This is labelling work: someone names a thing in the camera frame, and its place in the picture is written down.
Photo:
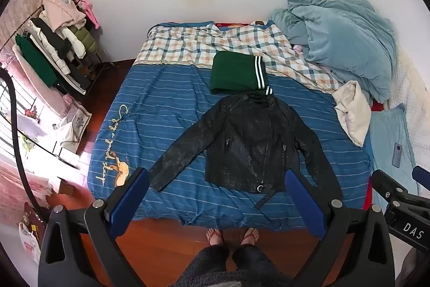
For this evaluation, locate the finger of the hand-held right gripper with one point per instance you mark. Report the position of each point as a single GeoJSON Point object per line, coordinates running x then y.
{"type": "Point", "coordinates": [386, 181]}
{"type": "Point", "coordinates": [422, 173]}

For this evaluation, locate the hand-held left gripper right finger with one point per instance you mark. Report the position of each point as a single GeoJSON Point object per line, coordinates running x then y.
{"type": "Point", "coordinates": [304, 203]}

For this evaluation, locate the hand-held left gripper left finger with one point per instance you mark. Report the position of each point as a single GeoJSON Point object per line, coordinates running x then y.
{"type": "Point", "coordinates": [129, 203]}

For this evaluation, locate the black leather jacket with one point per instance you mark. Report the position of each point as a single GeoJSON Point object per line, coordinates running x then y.
{"type": "Point", "coordinates": [248, 145]}

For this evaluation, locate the person's right forearm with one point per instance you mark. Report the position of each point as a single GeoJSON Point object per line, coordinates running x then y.
{"type": "Point", "coordinates": [415, 270]}

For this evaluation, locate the black metal clothes rack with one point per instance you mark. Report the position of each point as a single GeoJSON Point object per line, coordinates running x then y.
{"type": "Point", "coordinates": [99, 62]}

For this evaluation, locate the grey smartphone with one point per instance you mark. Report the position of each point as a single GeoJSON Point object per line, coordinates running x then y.
{"type": "Point", "coordinates": [396, 154]}

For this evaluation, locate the light blue pillow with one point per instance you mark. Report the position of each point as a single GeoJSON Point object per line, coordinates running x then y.
{"type": "Point", "coordinates": [386, 129]}

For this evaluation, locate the person's right foot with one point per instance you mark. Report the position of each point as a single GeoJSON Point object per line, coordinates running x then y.
{"type": "Point", "coordinates": [251, 236]}

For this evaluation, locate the person's foot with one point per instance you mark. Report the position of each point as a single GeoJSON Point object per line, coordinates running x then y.
{"type": "Point", "coordinates": [215, 236]}
{"type": "Point", "coordinates": [251, 236]}

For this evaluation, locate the wooden stool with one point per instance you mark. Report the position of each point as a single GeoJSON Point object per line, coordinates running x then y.
{"type": "Point", "coordinates": [66, 186]}

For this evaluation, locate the cream padded garment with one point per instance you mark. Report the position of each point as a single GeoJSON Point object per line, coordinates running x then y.
{"type": "Point", "coordinates": [352, 112]}

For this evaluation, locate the person's right leg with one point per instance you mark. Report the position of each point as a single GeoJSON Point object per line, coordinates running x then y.
{"type": "Point", "coordinates": [255, 265]}

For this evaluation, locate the person's leg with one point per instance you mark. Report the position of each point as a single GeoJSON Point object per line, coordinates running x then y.
{"type": "Point", "coordinates": [255, 265]}
{"type": "Point", "coordinates": [205, 268]}

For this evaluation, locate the person's left foot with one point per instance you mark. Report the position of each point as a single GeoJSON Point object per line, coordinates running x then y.
{"type": "Point", "coordinates": [215, 236]}

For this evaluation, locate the white floral cloth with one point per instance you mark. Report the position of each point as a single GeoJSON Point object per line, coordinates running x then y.
{"type": "Point", "coordinates": [79, 120]}

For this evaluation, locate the person's left leg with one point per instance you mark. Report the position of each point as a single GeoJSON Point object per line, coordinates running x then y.
{"type": "Point", "coordinates": [205, 268]}

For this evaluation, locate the white plastic bag red print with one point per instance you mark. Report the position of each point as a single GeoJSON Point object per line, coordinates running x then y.
{"type": "Point", "coordinates": [30, 245]}

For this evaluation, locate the blue striped plaid bed sheet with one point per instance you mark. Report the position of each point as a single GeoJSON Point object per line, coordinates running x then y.
{"type": "Point", "coordinates": [161, 98]}

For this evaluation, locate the red flower pot plant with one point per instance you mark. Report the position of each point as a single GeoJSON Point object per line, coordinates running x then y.
{"type": "Point", "coordinates": [32, 114]}

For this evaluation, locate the light blue duvet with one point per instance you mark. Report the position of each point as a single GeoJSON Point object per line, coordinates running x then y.
{"type": "Point", "coordinates": [346, 38]}

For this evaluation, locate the green folded garment white stripes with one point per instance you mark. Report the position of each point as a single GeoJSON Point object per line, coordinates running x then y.
{"type": "Point", "coordinates": [231, 71]}

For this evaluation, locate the small pink cloth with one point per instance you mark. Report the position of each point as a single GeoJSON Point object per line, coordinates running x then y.
{"type": "Point", "coordinates": [298, 49]}

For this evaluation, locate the olive puffer jacket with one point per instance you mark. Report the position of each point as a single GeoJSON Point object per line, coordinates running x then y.
{"type": "Point", "coordinates": [85, 40]}

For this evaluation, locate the green hanging garment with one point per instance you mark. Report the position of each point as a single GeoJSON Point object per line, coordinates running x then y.
{"type": "Point", "coordinates": [35, 60]}

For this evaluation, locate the white puffer jacket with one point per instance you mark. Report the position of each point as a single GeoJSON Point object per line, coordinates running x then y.
{"type": "Point", "coordinates": [72, 40]}

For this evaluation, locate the pink plush bunny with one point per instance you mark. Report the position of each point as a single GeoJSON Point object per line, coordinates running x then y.
{"type": "Point", "coordinates": [90, 13]}

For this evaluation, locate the pink fluffy coat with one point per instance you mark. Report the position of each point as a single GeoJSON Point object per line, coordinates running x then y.
{"type": "Point", "coordinates": [62, 9]}

